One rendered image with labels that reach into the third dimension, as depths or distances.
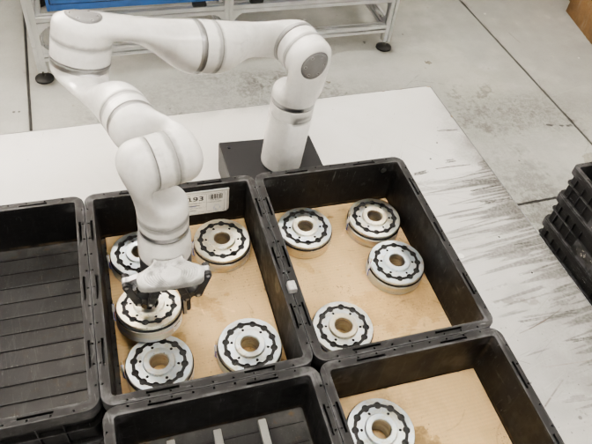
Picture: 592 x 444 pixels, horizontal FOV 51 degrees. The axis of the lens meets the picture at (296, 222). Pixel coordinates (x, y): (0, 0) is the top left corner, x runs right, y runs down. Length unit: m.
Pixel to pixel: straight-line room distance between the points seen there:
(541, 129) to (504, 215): 1.60
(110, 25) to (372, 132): 0.84
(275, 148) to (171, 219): 0.55
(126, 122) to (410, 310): 0.59
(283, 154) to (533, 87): 2.21
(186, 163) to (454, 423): 0.58
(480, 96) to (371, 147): 1.64
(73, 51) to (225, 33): 0.26
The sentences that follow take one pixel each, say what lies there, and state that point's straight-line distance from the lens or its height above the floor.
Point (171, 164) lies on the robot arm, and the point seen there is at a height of 1.21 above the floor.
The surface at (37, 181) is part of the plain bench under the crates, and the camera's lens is 1.50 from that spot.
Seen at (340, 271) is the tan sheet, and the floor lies 0.83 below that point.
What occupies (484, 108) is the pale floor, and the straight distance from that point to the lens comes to 3.11.
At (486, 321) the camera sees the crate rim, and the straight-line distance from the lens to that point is 1.03.
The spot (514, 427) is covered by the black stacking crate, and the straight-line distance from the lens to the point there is 1.04.
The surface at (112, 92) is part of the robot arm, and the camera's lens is 0.87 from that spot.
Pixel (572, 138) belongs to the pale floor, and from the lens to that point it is 3.14.
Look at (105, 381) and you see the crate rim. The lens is 0.90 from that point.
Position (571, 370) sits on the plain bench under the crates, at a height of 0.70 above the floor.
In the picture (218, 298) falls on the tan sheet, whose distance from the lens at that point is 1.08.
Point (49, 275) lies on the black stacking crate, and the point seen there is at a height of 0.83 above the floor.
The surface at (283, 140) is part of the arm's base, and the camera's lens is 1.31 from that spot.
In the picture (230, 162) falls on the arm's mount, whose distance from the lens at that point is 1.38.
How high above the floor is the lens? 1.72
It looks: 48 degrees down
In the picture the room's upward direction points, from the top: 9 degrees clockwise
